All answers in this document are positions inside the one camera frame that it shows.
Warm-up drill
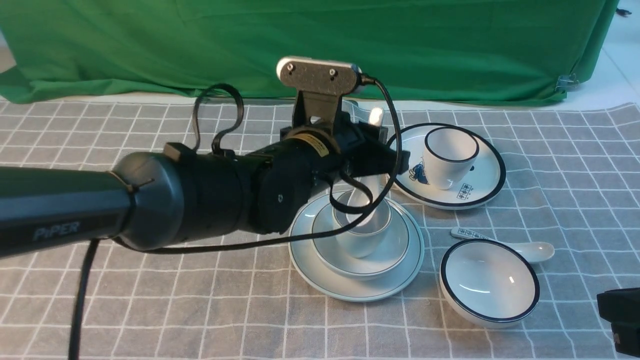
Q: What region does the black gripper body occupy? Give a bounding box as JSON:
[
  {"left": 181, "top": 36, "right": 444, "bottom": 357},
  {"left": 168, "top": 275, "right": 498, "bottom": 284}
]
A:
[{"left": 279, "top": 112, "right": 409, "bottom": 193}]

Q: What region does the pale blue ceramic cup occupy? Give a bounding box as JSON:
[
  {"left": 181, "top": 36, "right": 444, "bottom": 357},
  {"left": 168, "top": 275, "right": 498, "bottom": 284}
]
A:
[{"left": 333, "top": 189, "right": 393, "bottom": 258}]

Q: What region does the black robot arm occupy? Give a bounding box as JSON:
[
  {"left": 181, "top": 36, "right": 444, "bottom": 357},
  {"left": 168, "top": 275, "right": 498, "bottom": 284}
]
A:
[{"left": 0, "top": 112, "right": 410, "bottom": 258}]

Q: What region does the pale blue thin-rimmed bowl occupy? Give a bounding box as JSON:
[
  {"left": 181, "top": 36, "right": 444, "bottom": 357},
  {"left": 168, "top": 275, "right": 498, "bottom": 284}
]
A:
[{"left": 312, "top": 200, "right": 410, "bottom": 280}]

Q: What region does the black-rimmed white cup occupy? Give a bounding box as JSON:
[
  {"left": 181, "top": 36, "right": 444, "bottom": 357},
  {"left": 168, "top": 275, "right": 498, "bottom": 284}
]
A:
[{"left": 422, "top": 126, "right": 480, "bottom": 191}]

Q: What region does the pale blue thin-rimmed plate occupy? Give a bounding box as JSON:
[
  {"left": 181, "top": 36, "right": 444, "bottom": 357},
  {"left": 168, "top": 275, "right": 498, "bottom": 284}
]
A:
[{"left": 289, "top": 198, "right": 426, "bottom": 303}]

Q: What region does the black-rimmed illustrated plate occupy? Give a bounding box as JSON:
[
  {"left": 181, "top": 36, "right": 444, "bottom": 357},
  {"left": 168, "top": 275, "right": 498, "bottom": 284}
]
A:
[{"left": 395, "top": 122, "right": 506, "bottom": 210}]

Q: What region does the green backdrop cloth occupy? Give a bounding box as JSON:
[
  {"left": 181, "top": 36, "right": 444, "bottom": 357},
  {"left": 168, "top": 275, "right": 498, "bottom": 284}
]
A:
[{"left": 0, "top": 0, "right": 618, "bottom": 107}]

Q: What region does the black-rimmed white bowl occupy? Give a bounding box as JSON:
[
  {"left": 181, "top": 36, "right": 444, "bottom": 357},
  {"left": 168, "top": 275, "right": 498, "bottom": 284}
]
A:
[{"left": 439, "top": 239, "right": 540, "bottom": 330}]

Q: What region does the white patterned ceramic spoon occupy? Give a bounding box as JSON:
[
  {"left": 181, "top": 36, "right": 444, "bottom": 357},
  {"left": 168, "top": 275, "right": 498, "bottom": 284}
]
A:
[{"left": 450, "top": 227, "right": 556, "bottom": 264}]

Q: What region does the metal backdrop clip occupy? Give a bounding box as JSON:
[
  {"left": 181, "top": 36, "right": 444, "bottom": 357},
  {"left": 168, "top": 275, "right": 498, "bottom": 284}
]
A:
[{"left": 554, "top": 73, "right": 581, "bottom": 92}]

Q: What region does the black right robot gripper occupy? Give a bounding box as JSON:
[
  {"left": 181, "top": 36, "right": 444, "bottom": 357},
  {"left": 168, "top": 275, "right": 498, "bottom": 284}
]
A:
[{"left": 596, "top": 287, "right": 640, "bottom": 358}]

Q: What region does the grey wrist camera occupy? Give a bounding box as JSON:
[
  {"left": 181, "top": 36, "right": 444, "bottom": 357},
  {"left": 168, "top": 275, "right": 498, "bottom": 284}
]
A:
[{"left": 275, "top": 55, "right": 362, "bottom": 128}]

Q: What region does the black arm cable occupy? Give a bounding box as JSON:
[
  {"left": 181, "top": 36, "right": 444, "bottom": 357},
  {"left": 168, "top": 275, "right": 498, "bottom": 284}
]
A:
[{"left": 67, "top": 75, "right": 404, "bottom": 360}]

